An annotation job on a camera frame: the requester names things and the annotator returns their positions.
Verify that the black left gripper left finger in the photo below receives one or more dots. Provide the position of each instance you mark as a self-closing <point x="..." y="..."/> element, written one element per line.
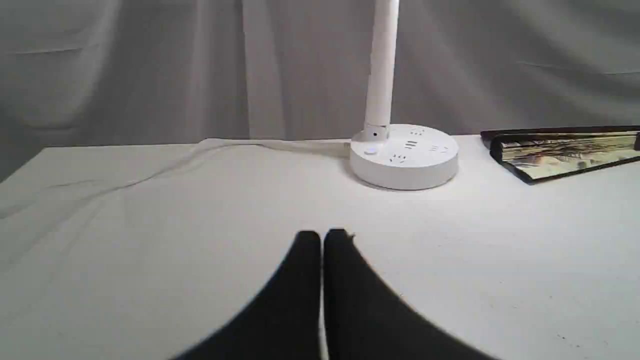
<point x="282" y="322"/>

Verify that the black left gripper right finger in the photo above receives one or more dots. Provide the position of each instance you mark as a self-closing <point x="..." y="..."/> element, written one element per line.
<point x="366" y="320"/>

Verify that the white desk lamp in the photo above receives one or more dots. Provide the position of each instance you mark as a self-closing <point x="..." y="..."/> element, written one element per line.
<point x="400" y="157"/>

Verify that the grey backdrop curtain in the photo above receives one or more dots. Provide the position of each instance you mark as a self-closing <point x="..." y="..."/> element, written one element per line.
<point x="148" y="72"/>

